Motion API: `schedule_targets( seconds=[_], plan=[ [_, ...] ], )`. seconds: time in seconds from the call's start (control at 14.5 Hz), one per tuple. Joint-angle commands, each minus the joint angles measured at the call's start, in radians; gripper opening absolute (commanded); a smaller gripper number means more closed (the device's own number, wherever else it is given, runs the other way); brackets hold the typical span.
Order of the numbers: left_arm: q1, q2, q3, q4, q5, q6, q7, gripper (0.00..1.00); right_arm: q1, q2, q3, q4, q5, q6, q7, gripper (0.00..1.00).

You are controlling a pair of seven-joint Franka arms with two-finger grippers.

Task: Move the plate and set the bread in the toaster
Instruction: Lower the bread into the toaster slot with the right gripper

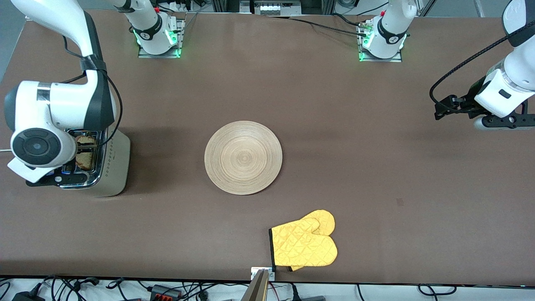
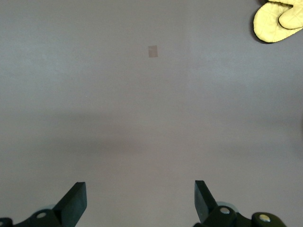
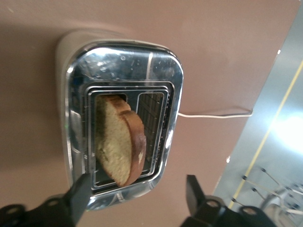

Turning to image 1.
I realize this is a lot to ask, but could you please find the black cable clip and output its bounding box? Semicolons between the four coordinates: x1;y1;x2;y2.
73;277;101;292

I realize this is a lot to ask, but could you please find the short black table cable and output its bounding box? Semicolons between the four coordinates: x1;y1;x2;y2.
332;13;364;26

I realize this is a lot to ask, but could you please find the yellow quilted oven mitt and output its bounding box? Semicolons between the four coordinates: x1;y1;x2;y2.
269;217;338;268
288;209;336;271

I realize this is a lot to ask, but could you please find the round wooden plate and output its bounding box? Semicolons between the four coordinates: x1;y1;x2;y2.
204;120;283;196

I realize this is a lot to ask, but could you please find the long black table cable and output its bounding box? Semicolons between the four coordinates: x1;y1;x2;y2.
288;16;368;37

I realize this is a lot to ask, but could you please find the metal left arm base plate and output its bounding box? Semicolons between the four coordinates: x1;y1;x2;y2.
358;21;403;63

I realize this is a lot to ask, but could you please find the brown bread slice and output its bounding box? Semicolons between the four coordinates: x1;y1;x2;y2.
75;135;98;170

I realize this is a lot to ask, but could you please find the small metal edge bracket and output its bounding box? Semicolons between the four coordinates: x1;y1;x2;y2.
251;267;275;281

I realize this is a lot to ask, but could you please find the grey angled bar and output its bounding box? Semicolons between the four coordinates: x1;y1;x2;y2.
240;269;270;301

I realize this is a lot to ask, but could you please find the white power strip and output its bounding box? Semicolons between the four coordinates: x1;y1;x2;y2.
254;0;302;15

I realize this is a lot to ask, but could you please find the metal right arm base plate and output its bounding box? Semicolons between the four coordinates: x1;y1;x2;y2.
138;17;186;59

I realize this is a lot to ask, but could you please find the black power adapter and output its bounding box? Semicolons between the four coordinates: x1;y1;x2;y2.
12;291;46;301

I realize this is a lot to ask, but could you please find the chrome two-slot toaster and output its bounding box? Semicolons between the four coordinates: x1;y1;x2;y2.
59;128;131;198

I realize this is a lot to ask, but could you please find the black looped floor cable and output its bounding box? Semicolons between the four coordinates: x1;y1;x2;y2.
418;284;458;296

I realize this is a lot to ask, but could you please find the black red connector box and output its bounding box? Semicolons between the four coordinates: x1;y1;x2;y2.
150;284;183;301

